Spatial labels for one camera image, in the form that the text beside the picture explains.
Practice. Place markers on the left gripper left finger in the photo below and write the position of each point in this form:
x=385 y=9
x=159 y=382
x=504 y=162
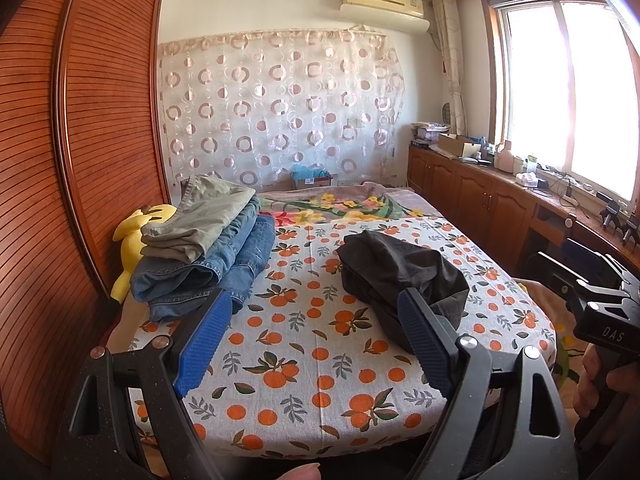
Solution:
x=196 y=340

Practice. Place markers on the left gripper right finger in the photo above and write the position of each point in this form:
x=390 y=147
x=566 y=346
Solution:
x=432 y=340

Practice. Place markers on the black pants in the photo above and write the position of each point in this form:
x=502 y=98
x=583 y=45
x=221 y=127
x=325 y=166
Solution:
x=377 y=267

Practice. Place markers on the person's right hand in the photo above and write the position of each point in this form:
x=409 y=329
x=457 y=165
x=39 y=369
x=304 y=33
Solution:
x=592 y=381

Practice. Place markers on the person's left hand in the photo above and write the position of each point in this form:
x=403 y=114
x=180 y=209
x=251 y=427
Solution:
x=309 y=471

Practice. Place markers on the light blue folded jeans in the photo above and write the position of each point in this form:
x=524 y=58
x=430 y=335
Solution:
x=156 y=278

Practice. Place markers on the orange print bed sheet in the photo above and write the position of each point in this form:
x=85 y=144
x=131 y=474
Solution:
x=305 y=369

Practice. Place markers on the wooden sideboard cabinet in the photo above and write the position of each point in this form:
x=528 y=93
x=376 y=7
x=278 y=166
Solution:
x=509 y=222

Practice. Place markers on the yellow Pikachu plush toy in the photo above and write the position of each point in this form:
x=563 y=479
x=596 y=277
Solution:
x=128 y=234

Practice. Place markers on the floral pink blanket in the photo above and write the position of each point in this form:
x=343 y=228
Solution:
x=362 y=202

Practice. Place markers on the olive green folded pants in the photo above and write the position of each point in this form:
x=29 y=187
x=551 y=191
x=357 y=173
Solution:
x=208 y=205

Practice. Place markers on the white plastic jug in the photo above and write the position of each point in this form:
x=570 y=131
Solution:
x=504 y=158

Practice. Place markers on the open cardboard box on cabinet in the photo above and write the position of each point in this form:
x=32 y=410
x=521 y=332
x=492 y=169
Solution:
x=459 y=146

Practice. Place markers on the stack of books and papers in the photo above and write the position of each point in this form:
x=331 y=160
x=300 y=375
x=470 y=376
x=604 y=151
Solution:
x=428 y=133

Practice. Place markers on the cardboard box with blue items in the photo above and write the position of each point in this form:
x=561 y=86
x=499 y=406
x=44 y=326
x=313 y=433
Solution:
x=310 y=177

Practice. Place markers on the wooden slatted wardrobe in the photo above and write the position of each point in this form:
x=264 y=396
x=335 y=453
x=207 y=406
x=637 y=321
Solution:
x=80 y=150

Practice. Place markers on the sheer circle pattern curtain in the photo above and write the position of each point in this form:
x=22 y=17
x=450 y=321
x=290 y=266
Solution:
x=252 y=107

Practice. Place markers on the tied beige window curtain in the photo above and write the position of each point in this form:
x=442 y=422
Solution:
x=450 y=39

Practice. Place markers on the window with wooden frame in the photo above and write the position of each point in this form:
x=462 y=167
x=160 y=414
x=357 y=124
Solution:
x=565 y=89

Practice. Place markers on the white wall air conditioner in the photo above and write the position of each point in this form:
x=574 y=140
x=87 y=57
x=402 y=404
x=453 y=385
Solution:
x=401 y=15

